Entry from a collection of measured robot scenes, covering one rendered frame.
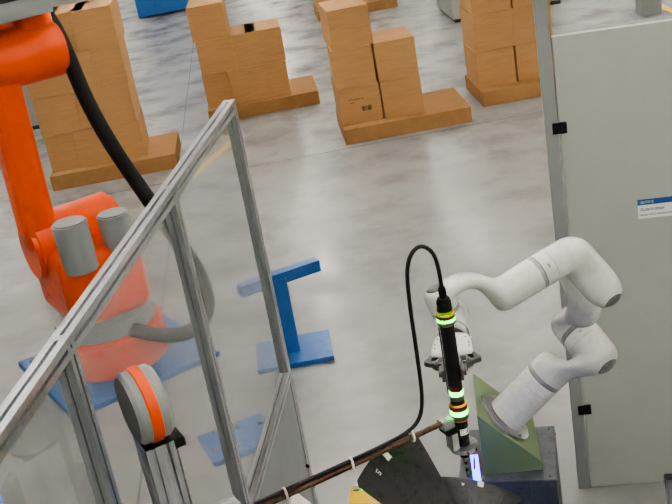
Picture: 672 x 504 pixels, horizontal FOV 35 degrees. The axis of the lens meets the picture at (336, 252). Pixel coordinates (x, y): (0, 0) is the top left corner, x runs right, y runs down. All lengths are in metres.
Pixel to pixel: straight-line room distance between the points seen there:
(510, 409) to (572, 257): 0.73
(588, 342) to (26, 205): 3.89
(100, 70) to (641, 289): 6.84
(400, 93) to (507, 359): 4.64
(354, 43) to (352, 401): 4.88
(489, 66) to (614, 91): 6.54
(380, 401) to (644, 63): 2.44
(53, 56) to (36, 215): 0.92
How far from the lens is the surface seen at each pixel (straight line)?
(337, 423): 5.62
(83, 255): 6.16
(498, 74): 10.72
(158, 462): 2.22
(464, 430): 2.61
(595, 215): 4.34
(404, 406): 5.66
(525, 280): 2.78
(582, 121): 4.20
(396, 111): 10.16
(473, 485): 3.00
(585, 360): 3.28
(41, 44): 6.14
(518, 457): 3.42
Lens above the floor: 2.91
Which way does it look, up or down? 22 degrees down
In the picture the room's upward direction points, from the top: 10 degrees counter-clockwise
